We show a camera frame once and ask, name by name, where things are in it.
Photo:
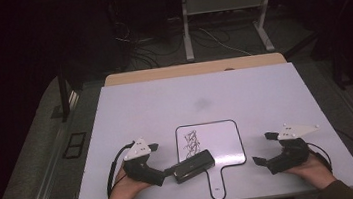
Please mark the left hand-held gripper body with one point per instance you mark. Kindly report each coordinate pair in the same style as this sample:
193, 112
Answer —
144, 173

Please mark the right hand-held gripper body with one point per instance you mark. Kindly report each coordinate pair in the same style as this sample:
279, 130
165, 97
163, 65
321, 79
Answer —
288, 157

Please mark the black whiteboard eraser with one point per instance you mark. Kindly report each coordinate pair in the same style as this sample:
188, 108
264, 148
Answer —
193, 166

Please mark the person's left hand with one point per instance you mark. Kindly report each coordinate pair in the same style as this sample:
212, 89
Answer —
126, 189

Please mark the person's right hand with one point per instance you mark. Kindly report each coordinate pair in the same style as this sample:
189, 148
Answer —
312, 171

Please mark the wooden table top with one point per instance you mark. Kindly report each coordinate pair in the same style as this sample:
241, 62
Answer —
194, 69

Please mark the white metal stand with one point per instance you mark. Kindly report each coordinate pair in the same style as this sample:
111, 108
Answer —
186, 28

